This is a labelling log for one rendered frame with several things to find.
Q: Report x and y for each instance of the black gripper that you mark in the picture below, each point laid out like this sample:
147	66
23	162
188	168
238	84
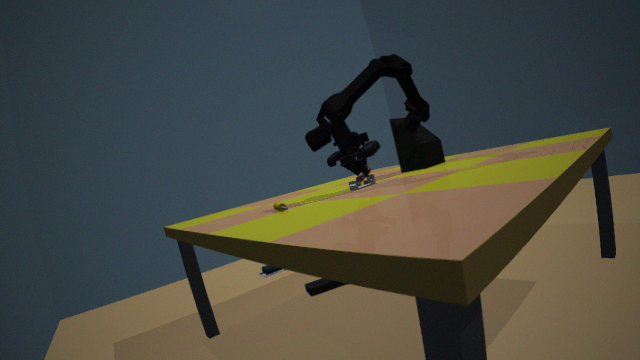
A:
347	156

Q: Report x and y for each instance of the red and silver battery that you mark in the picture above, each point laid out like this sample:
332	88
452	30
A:
361	176

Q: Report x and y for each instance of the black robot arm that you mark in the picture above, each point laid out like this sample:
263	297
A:
338	107

